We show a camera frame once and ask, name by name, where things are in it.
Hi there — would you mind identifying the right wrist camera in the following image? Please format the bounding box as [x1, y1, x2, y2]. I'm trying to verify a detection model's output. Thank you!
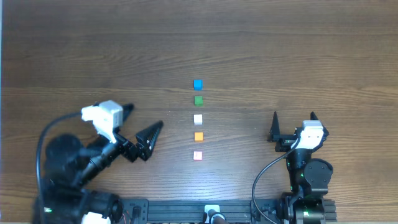
[295, 119, 325, 150]

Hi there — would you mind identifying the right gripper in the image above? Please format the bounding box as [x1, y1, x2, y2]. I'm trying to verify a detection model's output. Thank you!
[267, 111, 330, 153]

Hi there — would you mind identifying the mounting rail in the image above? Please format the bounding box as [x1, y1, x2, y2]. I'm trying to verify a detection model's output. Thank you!
[119, 198, 338, 224]

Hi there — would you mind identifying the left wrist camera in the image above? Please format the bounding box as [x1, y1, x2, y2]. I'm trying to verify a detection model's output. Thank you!
[81, 100, 124, 144]

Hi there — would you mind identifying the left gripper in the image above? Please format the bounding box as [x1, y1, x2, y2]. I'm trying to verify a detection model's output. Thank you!
[112, 103, 164, 164]

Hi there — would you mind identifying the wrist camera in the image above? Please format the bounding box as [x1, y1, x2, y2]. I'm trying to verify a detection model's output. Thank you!
[295, 119, 325, 150]
[81, 100, 124, 144]

